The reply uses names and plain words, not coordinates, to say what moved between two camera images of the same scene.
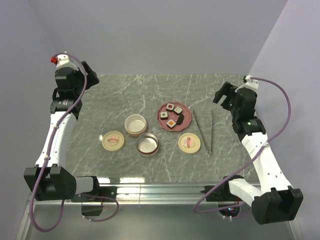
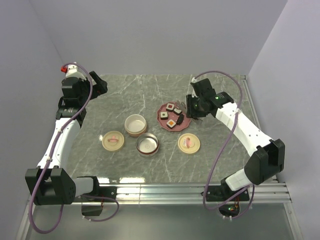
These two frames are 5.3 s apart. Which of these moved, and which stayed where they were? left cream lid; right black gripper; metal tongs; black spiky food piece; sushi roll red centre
Moved: metal tongs; right black gripper
Stayed: black spiky food piece; left cream lid; sushi roll red centre
